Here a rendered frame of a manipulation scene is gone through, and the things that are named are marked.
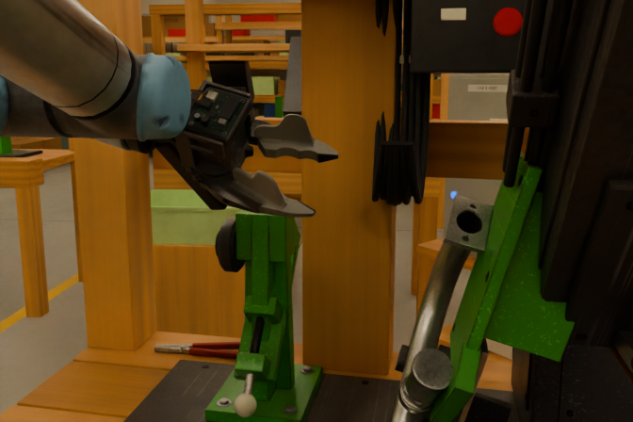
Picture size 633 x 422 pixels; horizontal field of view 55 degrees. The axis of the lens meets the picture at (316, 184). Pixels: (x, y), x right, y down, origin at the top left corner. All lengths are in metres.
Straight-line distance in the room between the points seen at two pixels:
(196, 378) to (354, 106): 0.47
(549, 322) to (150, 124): 0.38
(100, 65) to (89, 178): 0.59
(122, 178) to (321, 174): 0.33
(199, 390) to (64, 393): 0.21
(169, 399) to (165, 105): 0.50
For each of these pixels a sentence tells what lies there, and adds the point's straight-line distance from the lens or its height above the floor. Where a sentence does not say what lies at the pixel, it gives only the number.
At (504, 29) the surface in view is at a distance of 0.78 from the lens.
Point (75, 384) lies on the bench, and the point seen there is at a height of 0.88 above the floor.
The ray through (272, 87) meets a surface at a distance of 7.57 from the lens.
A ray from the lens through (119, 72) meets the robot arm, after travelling 0.50.
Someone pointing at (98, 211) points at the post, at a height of 1.13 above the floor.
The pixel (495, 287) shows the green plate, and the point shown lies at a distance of 0.54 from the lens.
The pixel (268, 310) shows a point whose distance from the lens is 0.81.
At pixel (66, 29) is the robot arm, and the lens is 0.45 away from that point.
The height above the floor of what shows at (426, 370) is 1.09.
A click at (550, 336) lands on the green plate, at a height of 1.12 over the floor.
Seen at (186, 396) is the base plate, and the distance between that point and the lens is 0.92.
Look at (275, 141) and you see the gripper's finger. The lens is 0.66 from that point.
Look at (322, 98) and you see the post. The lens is 0.90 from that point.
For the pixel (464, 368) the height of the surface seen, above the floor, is 1.10.
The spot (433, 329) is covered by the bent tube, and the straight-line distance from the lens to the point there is 0.70.
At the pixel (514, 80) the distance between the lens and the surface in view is 0.49.
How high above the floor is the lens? 1.34
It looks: 10 degrees down
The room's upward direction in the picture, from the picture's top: straight up
